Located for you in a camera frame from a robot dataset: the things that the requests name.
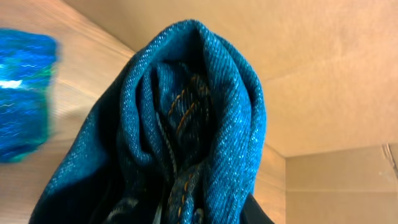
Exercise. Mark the blue denim jeans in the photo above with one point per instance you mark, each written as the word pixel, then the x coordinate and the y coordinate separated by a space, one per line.
pixel 177 138

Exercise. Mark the blue green sparkly cloth bundle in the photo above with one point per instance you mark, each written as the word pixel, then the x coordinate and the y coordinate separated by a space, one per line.
pixel 27 68

